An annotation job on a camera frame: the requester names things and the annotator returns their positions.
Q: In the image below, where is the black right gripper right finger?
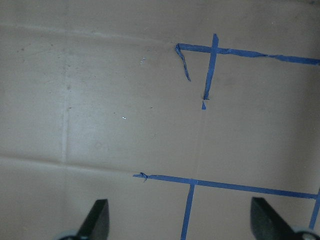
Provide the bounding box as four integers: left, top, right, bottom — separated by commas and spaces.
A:
250, 197, 298, 240

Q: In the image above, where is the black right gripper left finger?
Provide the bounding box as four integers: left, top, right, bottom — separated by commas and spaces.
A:
75, 199, 110, 240

